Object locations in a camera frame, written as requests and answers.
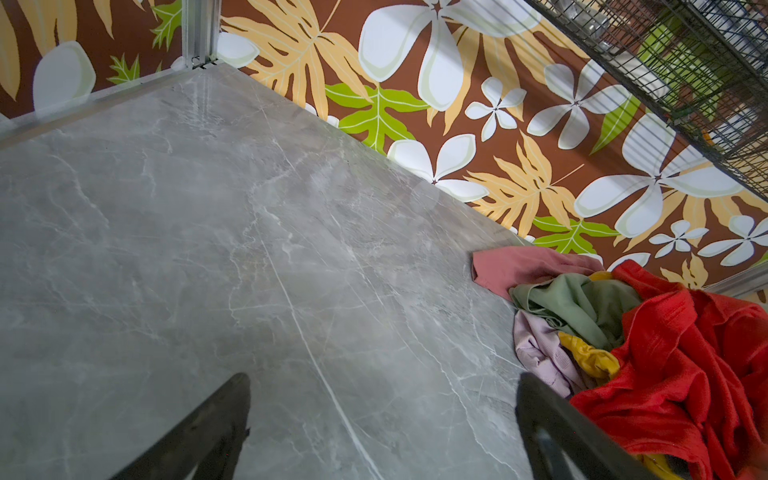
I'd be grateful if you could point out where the black wire basket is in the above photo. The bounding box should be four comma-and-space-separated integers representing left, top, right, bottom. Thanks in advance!
530, 1, 767, 198

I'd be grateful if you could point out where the yellow cloth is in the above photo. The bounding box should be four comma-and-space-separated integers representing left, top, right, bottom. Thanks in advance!
557, 269, 685, 480

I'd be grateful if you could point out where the olive green cloth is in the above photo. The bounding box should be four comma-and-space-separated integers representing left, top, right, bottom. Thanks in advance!
509, 273, 642, 350

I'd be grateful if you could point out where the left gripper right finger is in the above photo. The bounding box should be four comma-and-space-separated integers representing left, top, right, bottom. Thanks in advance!
515, 373, 655, 480

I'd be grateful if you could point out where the pink cloth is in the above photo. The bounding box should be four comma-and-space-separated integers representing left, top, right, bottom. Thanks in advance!
472, 246, 603, 300

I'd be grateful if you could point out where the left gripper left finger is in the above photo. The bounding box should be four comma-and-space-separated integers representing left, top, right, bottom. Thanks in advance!
113, 373, 251, 479

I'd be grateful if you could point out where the lilac cloth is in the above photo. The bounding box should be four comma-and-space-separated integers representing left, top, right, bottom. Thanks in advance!
513, 310, 587, 398

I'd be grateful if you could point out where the red cloth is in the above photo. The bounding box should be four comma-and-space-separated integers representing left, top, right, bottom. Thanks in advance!
570, 261, 767, 479

